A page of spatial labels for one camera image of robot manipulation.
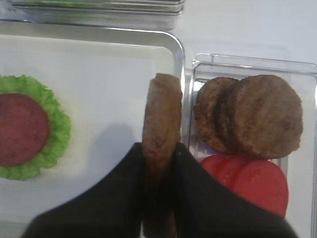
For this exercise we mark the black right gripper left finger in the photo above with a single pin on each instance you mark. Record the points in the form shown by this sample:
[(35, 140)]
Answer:
[(110, 209)]

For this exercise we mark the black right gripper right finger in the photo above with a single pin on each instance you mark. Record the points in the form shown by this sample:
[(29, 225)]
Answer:
[(204, 208)]

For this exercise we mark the brown meat patty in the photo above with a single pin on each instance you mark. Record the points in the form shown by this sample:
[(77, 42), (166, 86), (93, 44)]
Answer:
[(204, 112), (261, 117), (161, 133)]

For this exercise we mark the green lettuce leaf on bun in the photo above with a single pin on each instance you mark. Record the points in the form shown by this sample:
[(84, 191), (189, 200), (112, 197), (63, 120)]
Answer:
[(59, 122)]

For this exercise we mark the clear container lettuce and cheese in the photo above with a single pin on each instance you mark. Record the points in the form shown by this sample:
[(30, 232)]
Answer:
[(132, 14)]

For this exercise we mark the back red tomato slice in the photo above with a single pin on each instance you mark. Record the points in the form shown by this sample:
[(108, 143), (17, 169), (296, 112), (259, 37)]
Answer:
[(213, 163)]

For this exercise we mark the middle red tomato slice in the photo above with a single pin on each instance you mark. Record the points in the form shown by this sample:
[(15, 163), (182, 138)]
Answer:
[(229, 169)]

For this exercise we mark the front red tomato slice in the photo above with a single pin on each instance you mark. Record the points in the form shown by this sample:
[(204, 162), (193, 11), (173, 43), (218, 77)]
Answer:
[(264, 184)]

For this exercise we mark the clear container patties and tomato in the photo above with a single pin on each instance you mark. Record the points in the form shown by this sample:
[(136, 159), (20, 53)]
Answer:
[(300, 167)]

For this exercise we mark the red tomato slice on burger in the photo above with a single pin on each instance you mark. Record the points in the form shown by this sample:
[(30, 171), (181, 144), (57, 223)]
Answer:
[(24, 129)]

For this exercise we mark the white paper tray liner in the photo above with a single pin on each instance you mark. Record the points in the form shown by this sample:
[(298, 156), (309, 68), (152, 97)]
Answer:
[(99, 111)]

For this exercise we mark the white metal serving tray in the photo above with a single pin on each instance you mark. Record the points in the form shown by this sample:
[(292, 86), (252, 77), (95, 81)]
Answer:
[(111, 74)]

